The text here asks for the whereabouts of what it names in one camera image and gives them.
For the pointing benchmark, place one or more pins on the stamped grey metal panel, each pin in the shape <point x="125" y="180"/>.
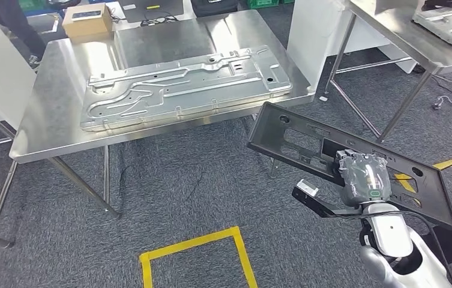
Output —
<point x="448" y="26"/>
<point x="170" y="91"/>

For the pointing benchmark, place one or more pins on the green plastic crate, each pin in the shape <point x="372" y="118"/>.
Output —
<point x="261" y="4"/>

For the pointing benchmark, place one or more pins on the black carrying case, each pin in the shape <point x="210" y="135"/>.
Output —
<point x="213" y="8"/>

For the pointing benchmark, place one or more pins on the grey laptop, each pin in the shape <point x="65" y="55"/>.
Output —
<point x="162" y="10"/>

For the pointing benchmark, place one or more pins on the smartphone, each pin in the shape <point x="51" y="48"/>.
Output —
<point x="86" y="15"/>

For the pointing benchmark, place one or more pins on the black plastic frame part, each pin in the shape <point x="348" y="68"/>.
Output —
<point x="269" y="131"/>

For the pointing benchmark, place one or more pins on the brown cardboard box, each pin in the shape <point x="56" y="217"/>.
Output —
<point x="86" y="30"/>

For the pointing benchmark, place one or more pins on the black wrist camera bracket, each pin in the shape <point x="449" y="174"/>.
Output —
<point x="313" y="204"/>

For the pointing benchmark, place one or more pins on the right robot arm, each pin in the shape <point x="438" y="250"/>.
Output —
<point x="392" y="234"/>

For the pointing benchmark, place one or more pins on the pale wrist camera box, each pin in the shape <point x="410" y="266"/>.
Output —
<point x="307" y="187"/>

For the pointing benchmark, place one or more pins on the stainless steel workbench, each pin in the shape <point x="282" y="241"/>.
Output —
<point x="58" y="79"/>

